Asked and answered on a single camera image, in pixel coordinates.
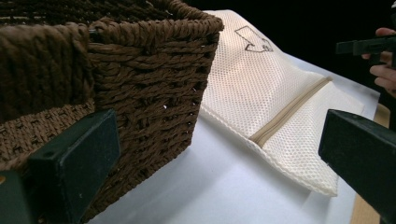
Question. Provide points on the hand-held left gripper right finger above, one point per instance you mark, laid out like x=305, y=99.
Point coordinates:
x=364, y=155

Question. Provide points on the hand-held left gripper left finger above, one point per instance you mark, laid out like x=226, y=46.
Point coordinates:
x=74, y=161

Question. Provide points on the brown wicker basket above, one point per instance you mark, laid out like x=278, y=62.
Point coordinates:
x=146, y=87

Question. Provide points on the cream mesh laundry bag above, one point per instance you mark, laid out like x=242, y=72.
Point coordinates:
x=255, y=93

